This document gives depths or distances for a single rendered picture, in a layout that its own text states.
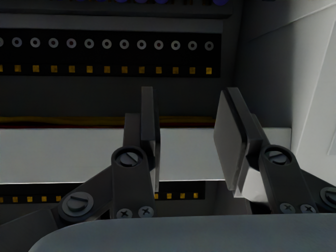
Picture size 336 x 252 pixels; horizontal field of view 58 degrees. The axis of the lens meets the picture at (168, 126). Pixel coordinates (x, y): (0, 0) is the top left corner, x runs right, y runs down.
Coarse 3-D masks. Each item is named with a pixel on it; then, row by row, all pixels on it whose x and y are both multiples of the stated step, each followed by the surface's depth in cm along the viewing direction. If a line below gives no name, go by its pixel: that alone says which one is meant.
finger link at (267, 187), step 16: (272, 144) 11; (272, 160) 11; (288, 160) 11; (272, 176) 10; (288, 176) 10; (272, 192) 9; (288, 192) 9; (304, 192) 9; (256, 208) 11; (272, 208) 9; (288, 208) 9; (304, 208) 9
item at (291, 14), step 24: (264, 0) 27; (288, 0) 26; (312, 0) 22; (0, 24) 34; (24, 24) 34; (48, 24) 35; (72, 24) 35; (96, 24) 35; (120, 24) 35; (144, 24) 35; (168, 24) 36; (192, 24) 36; (216, 24) 36; (264, 24) 31
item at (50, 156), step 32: (0, 128) 24; (32, 128) 24; (64, 128) 25; (96, 128) 25; (160, 128) 25; (192, 128) 25; (288, 128) 26; (0, 160) 24; (32, 160) 25; (64, 160) 25; (96, 160) 25; (160, 160) 25; (192, 160) 26; (0, 192) 44; (32, 192) 45; (64, 192) 45; (160, 192) 46; (192, 192) 46
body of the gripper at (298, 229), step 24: (192, 216) 8; (216, 216) 8; (240, 216) 8; (264, 216) 8; (288, 216) 8; (312, 216) 8; (48, 240) 7; (72, 240) 7; (96, 240) 7; (120, 240) 7; (144, 240) 7; (168, 240) 7; (192, 240) 7; (216, 240) 7; (240, 240) 7; (264, 240) 7; (288, 240) 7; (312, 240) 7
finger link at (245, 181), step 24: (240, 96) 13; (216, 120) 15; (240, 120) 12; (216, 144) 15; (240, 144) 11; (264, 144) 12; (240, 168) 12; (240, 192) 12; (264, 192) 11; (312, 192) 10
